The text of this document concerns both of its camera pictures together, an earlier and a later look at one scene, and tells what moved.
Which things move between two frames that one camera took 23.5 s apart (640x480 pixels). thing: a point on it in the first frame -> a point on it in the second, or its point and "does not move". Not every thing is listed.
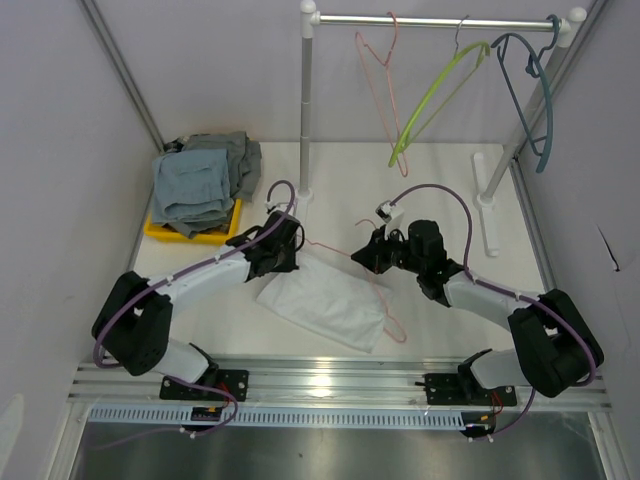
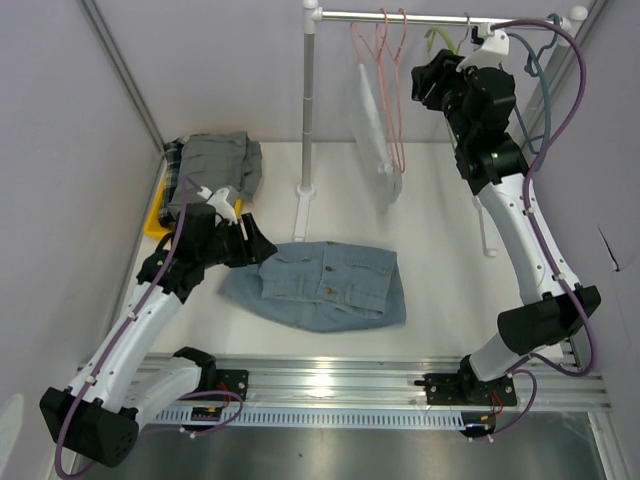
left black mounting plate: (234, 382) does not move
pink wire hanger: (371, 283) -> (373, 35)
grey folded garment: (244, 159) does not move
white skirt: (331, 297) -> (373, 138)
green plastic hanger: (484, 47) -> (431, 34)
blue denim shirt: (192, 185) -> (325, 286)
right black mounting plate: (448, 389) does not move
